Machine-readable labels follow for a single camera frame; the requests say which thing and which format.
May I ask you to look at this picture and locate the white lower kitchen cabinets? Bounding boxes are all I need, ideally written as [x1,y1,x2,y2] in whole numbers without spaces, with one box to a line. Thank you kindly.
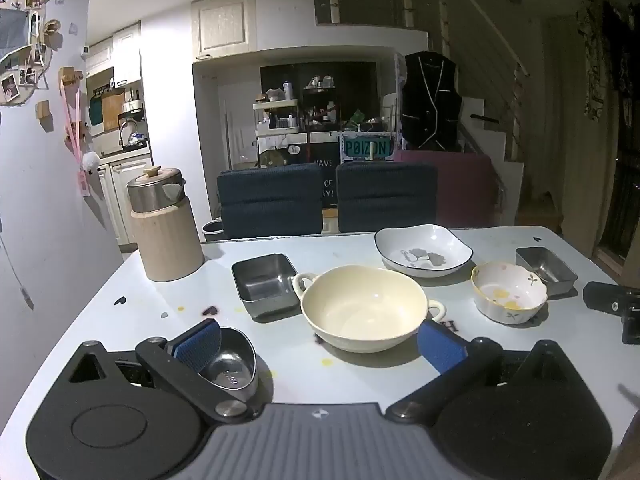
[97,155,153,246]

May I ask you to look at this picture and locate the teal sign board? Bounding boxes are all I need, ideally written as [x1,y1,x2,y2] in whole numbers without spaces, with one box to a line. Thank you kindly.
[340,132,396,163]

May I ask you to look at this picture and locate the wooden trash bin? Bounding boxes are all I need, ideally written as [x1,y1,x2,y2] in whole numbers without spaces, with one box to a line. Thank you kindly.
[126,165,206,282]

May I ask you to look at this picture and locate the cream two-handled ceramic bowl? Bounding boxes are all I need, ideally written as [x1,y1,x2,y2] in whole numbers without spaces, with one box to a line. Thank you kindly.
[292,265,446,354]

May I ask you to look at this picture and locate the black vest with white trim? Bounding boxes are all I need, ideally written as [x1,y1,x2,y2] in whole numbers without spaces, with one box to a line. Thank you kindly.
[400,51,463,151]

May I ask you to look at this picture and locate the pink ribbon with white pompom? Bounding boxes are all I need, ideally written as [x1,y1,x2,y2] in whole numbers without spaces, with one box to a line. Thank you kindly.
[60,67,101,197]

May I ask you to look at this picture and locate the black chalkboard sign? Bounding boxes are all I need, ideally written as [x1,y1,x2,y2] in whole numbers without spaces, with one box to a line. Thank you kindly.
[307,142,342,209]

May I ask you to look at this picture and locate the kitchen faucet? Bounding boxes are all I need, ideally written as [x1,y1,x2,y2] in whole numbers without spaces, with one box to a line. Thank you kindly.
[118,120,139,152]

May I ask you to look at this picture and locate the white plate with dark rim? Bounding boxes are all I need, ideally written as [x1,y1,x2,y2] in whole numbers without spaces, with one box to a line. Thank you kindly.
[374,223,474,278]

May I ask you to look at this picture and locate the maroon chair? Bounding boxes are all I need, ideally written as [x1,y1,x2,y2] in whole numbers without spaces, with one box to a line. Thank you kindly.
[395,151,501,231]

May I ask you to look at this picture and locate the hanging wall cord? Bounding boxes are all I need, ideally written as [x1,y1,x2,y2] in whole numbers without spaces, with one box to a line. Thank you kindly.
[0,230,34,311]

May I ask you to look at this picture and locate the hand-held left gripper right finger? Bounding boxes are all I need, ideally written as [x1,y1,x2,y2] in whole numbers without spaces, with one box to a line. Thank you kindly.
[385,320,577,423]

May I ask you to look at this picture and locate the white storage rack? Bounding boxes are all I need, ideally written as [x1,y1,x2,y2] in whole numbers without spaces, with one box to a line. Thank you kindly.
[252,95,308,137]

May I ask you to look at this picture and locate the dark blue chair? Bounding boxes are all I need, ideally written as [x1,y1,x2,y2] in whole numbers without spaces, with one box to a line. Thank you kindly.
[335,161,439,234]
[216,162,325,240]

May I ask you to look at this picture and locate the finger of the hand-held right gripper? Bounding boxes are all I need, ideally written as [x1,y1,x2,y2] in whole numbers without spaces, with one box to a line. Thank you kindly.
[583,281,640,317]

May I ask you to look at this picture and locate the wooden cutting board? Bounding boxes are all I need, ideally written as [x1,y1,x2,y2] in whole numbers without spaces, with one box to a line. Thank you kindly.
[101,91,126,133]

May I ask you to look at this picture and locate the patterned curtain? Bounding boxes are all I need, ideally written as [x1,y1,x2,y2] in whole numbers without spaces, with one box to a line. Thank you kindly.
[577,0,640,122]

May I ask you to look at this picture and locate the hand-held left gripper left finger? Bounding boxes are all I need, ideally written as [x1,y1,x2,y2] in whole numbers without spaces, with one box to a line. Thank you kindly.
[62,319,254,421]

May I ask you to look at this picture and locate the white upper cabinet door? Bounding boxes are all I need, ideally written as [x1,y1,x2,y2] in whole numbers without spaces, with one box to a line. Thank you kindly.
[191,0,257,58]

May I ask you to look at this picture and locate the small heart-shaped steel bowl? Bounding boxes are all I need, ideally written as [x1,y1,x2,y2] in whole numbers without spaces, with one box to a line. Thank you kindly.
[197,327,259,403]

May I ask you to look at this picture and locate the wall photo collage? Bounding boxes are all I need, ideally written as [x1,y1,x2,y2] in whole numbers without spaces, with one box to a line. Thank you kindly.
[0,0,63,107]

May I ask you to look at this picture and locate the stainless steel food container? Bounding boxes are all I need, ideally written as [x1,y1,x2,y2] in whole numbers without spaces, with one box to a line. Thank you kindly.
[231,253,302,319]
[515,246,579,297]

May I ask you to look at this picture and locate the floral scalloped ceramic bowl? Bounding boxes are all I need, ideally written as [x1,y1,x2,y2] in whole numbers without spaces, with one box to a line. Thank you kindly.
[470,261,549,325]

